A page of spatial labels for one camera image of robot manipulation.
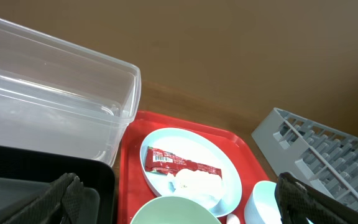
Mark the black plastic tray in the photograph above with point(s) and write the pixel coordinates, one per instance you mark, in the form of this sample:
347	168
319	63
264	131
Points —
22	164

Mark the grey dishwasher rack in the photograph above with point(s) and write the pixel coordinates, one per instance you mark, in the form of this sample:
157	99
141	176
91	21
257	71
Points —
322	157

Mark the red snack wrapper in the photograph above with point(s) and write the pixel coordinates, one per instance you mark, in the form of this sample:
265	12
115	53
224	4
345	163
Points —
164	162

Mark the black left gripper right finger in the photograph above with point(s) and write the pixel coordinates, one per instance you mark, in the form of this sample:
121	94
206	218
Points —
298	203

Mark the clear plastic bin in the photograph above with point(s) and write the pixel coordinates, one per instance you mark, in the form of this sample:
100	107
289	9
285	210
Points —
62	98

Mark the light blue bowl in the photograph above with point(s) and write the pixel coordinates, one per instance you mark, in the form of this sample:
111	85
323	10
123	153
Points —
261	207

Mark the white napkin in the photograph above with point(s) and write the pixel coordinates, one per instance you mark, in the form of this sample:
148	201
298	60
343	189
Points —
199	185

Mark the white plastic fork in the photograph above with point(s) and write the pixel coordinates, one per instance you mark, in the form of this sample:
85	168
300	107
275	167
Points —
232	219

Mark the green bowl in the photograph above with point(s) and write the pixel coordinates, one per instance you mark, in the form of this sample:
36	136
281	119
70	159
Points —
173	210

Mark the red serving tray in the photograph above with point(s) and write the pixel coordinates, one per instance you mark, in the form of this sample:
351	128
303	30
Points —
133	189

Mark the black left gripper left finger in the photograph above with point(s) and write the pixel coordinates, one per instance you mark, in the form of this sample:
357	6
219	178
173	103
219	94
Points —
60	202

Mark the light blue plate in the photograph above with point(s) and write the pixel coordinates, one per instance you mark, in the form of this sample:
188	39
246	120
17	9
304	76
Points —
192	146

